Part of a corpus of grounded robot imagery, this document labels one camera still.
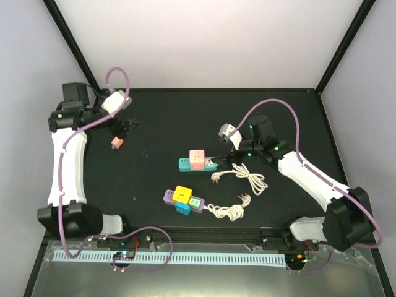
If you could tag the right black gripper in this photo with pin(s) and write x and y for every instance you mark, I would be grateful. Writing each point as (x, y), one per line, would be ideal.
(232, 154)

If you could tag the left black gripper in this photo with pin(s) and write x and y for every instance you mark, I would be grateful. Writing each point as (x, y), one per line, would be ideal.
(121, 133)

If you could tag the small pink charger plug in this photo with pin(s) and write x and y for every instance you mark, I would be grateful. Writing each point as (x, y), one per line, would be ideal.
(116, 143)

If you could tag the pink cube socket adapter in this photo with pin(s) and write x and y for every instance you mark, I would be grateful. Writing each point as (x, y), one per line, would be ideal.
(197, 159)

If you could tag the teal power strip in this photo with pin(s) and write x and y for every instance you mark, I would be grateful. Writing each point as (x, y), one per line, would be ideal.
(184, 165)

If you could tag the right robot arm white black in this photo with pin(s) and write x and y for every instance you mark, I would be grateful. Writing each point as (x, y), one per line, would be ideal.
(344, 223)

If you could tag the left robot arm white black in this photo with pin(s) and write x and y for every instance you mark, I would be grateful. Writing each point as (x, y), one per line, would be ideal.
(68, 213)

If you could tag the green plug adapter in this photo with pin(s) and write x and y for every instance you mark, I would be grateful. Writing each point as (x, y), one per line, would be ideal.
(195, 203)

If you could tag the yellow cube socket adapter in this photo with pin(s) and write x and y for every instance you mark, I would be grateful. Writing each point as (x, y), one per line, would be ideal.
(182, 194)

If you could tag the blue cube socket adapter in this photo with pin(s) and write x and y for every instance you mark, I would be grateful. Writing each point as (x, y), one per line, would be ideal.
(182, 208)

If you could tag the purple power strip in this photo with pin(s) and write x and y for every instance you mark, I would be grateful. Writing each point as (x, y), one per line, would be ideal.
(167, 198)

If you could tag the right circuit board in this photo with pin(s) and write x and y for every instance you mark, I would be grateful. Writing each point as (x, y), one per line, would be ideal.
(301, 258)

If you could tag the circuit board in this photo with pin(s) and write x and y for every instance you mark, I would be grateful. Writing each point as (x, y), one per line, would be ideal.
(124, 255)
(301, 258)

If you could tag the left circuit board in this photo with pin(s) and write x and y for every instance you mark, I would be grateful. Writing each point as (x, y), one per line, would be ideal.
(124, 255)

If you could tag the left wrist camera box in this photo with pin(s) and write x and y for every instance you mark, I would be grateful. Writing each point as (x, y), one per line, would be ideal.
(116, 102)

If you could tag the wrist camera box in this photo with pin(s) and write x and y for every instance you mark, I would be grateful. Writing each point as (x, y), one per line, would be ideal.
(116, 102)
(228, 132)

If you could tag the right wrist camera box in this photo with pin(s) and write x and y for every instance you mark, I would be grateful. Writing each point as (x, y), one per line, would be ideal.
(228, 132)

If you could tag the black front rail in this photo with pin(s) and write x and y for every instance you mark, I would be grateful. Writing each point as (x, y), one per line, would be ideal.
(269, 238)

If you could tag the left black frame post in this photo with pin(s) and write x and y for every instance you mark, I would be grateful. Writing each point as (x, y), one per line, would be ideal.
(72, 44)

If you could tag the black frame post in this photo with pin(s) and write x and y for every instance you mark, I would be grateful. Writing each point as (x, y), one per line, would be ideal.
(350, 34)
(72, 44)

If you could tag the light blue slotted cable duct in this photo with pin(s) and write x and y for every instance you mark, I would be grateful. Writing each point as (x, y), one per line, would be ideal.
(181, 258)

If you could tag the right black frame post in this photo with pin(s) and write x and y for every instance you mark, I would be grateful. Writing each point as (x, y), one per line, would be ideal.
(350, 34)

